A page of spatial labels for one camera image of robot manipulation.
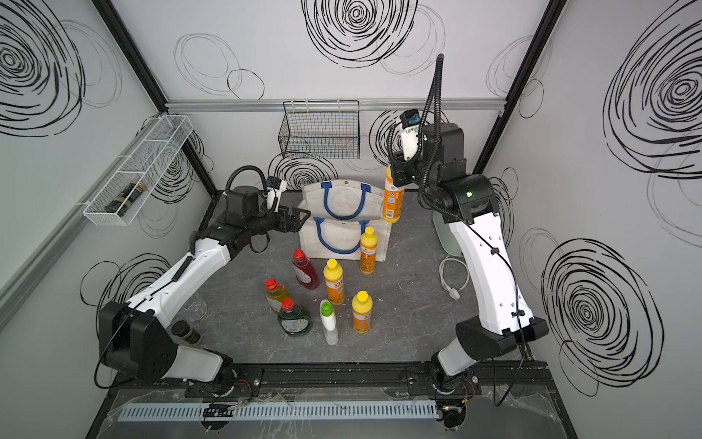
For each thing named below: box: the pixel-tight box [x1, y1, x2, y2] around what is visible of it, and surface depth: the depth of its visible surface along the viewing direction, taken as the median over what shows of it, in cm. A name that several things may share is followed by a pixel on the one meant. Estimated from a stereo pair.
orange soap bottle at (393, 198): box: [382, 165, 405, 225], surface depth 74 cm
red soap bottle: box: [291, 248, 321, 290], surface depth 84 cm
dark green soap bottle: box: [276, 297, 312, 337], surface depth 76 cm
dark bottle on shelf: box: [104, 180, 148, 217], surface depth 68 cm
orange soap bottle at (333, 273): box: [323, 258, 345, 306], surface depth 75 cm
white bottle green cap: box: [319, 299, 339, 346], surface depth 72 cm
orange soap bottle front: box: [351, 289, 374, 335], surface depth 69 cm
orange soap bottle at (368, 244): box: [360, 225, 378, 276], surface depth 83 cm
